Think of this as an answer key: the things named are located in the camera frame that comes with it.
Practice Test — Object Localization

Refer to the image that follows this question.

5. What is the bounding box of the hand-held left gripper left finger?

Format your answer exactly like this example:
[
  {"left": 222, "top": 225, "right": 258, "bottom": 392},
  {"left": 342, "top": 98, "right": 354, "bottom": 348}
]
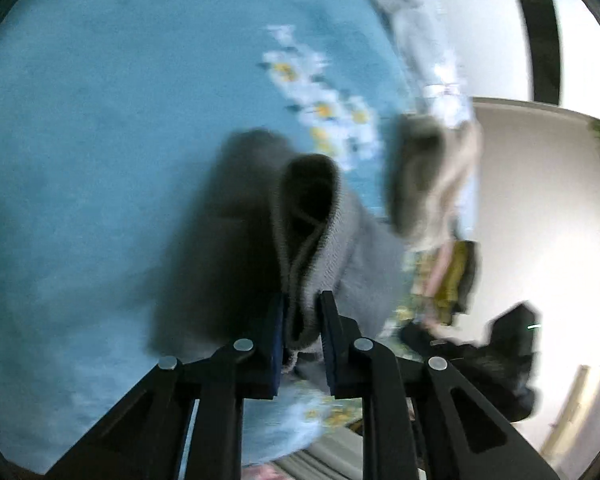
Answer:
[{"left": 45, "top": 292, "right": 287, "bottom": 480}]

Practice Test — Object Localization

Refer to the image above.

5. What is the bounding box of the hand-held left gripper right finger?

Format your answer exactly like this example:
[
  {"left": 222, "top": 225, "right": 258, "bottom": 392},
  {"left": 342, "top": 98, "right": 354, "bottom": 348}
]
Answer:
[{"left": 316, "top": 290, "right": 561, "bottom": 480}]

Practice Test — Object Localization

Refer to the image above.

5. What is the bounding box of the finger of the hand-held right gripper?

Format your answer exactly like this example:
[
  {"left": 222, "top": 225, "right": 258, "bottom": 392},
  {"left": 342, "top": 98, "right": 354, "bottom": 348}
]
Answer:
[{"left": 399, "top": 321, "right": 473, "bottom": 361}]

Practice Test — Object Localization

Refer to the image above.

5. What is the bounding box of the grey knit garment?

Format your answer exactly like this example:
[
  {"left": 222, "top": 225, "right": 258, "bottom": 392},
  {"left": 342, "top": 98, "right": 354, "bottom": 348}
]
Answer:
[{"left": 147, "top": 129, "right": 413, "bottom": 396}]

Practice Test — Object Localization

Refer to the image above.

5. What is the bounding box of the pink garment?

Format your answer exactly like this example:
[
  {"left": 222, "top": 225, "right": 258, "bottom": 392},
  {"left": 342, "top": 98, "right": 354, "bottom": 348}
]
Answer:
[{"left": 425, "top": 247, "right": 453, "bottom": 326}]

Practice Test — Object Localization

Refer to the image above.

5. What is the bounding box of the yellow-green garment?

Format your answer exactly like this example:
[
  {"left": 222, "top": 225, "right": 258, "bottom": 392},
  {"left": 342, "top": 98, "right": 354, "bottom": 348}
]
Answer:
[{"left": 442, "top": 241, "right": 475, "bottom": 313}]

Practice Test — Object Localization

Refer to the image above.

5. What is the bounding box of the light wooden board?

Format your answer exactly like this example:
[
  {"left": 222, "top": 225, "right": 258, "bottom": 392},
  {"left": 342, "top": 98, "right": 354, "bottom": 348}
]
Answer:
[{"left": 542, "top": 364, "right": 600, "bottom": 457}]

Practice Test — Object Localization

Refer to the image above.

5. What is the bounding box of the beige fuzzy sweater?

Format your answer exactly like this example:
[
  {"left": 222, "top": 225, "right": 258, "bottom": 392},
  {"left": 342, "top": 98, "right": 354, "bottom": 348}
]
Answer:
[{"left": 387, "top": 114, "right": 483, "bottom": 251}]

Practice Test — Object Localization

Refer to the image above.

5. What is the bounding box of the teal floral blanket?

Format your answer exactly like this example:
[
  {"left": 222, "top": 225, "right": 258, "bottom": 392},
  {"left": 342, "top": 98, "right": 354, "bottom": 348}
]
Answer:
[{"left": 0, "top": 0, "right": 433, "bottom": 471}]

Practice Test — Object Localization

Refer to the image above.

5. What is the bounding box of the blue-grey floral duvet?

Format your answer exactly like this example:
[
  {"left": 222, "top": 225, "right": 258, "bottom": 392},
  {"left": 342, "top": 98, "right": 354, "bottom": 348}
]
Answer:
[{"left": 342, "top": 0, "right": 478, "bottom": 128}]

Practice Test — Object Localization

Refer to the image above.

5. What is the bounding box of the black door frame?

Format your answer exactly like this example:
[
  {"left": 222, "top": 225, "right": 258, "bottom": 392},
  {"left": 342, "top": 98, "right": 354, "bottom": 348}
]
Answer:
[{"left": 507, "top": 0, "right": 562, "bottom": 107}]

